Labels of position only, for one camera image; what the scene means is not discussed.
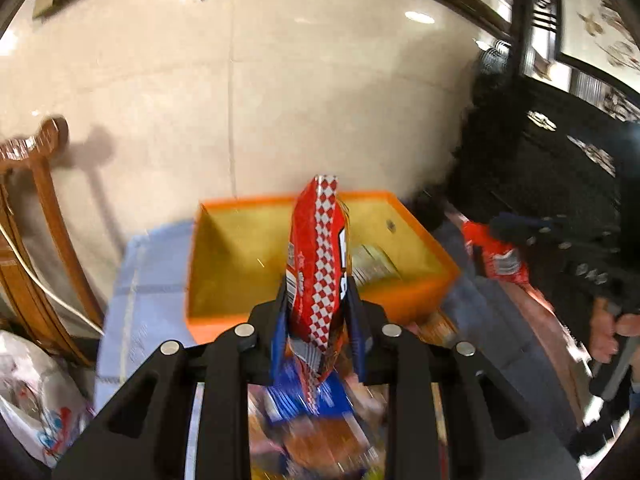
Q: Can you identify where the wooden chair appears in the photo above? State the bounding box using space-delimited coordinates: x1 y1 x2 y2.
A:
0 117 106 366

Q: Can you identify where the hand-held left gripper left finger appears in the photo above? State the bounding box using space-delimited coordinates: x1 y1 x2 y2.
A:
52 287 291 480

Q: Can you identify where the person's right hand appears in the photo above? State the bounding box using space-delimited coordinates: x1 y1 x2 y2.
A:
589 297 640 365

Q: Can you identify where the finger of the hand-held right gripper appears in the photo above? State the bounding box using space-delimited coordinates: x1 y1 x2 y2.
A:
525 247 626 293
490 212 581 253

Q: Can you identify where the light blue tablecloth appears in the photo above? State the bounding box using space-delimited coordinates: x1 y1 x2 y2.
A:
95 217 586 461

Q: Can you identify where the orange cardboard box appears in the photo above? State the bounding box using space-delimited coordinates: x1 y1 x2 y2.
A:
185 190 461 343

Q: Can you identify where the orange red snack packet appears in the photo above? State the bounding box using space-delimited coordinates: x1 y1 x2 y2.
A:
461 221 531 287

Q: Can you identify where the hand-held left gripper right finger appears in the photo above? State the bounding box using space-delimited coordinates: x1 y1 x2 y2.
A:
345 277 583 480

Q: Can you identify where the pile of mixed snack packets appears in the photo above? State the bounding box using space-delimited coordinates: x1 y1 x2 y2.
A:
247 385 396 480

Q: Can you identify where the silver snack packet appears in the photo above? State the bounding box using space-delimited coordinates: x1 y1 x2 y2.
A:
350 245 401 286

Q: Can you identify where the white printed plastic bag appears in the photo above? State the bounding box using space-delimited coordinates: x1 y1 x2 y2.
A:
0 330 96 468

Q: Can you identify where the red checkered snack packet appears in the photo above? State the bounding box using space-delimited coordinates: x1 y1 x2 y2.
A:
284 175 353 403

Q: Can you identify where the blue snack packet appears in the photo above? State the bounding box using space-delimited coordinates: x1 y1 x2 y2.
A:
264 360 357 427

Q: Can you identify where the dark carved wooden cabinet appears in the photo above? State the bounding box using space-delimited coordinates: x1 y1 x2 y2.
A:
450 72 640 311

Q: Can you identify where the white cable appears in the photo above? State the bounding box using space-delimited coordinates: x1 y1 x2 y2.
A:
0 225 106 335

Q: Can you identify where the yellow orange snack packet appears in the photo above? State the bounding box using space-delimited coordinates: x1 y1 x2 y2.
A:
417 310 460 347

